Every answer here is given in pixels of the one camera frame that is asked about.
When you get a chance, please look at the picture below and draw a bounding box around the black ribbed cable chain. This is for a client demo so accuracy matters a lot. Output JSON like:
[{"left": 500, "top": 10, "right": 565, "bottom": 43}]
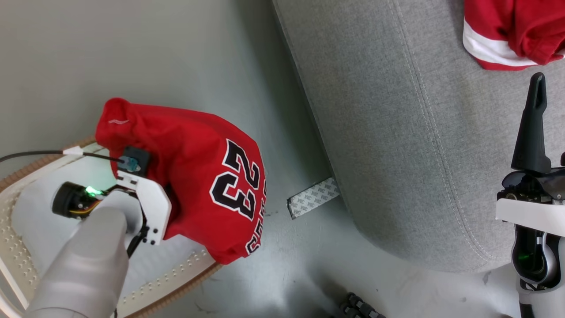
[{"left": 338, "top": 292, "right": 386, "bottom": 318}]

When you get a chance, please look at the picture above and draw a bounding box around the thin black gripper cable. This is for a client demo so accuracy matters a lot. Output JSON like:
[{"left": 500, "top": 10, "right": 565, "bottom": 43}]
[{"left": 0, "top": 146, "right": 125, "bottom": 165}]

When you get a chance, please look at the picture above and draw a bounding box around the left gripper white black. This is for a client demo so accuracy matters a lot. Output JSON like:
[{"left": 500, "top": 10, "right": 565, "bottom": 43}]
[{"left": 52, "top": 170, "right": 173, "bottom": 257}]

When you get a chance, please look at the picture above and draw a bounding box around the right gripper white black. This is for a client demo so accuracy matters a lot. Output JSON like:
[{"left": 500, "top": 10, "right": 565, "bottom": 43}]
[{"left": 495, "top": 72, "right": 565, "bottom": 237}]

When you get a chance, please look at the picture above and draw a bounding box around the grey printed tape strip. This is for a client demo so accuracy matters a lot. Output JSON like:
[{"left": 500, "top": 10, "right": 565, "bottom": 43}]
[{"left": 286, "top": 177, "right": 341, "bottom": 220}]

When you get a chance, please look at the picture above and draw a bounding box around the white perforated laundry basket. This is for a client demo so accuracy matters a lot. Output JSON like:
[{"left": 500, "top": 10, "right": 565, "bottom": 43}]
[{"left": 0, "top": 135, "right": 222, "bottom": 318}]

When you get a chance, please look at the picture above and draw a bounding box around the red and white garment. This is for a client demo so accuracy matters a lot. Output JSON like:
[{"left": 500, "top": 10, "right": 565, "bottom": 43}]
[{"left": 462, "top": 0, "right": 565, "bottom": 71}]

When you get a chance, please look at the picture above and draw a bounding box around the red jersey number 23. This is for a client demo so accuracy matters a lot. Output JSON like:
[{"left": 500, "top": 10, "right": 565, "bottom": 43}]
[{"left": 95, "top": 98, "right": 267, "bottom": 265}]

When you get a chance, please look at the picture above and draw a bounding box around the grey fabric sofa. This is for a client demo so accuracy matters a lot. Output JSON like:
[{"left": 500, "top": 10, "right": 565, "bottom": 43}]
[{"left": 271, "top": 0, "right": 565, "bottom": 273}]

